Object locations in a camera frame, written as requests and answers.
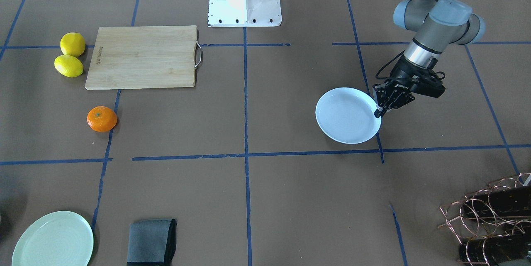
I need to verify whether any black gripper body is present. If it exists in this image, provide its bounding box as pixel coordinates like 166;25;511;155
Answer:
373;57;446;98

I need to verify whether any light blue plate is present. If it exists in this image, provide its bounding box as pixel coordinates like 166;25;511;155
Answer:
315;88;382;144

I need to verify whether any orange mandarin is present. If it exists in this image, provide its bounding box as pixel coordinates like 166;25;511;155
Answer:
86;106;118;132

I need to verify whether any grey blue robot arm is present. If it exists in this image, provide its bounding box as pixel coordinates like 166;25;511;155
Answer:
373;0;486;118

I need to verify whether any light green plate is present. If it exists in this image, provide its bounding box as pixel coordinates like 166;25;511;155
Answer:
11;211;94;266

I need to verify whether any dark green wine bottle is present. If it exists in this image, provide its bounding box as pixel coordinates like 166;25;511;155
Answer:
462;186;531;220

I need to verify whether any bamboo cutting board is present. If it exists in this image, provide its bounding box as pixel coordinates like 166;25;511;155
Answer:
85;25;202;90

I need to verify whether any grey folded cloth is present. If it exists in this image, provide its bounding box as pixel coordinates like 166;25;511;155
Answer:
127;218;178;266

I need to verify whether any upper yellow lemon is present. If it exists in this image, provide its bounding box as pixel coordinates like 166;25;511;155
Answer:
59;33;87;57

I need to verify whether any yellow lemon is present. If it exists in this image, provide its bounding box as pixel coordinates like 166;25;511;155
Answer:
54;54;84;78
59;33;87;57

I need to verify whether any lower yellow lemon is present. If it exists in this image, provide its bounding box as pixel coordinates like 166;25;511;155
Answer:
54;54;84;78

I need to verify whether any copper wire bottle rack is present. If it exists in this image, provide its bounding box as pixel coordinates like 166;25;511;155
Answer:
440;173;531;266

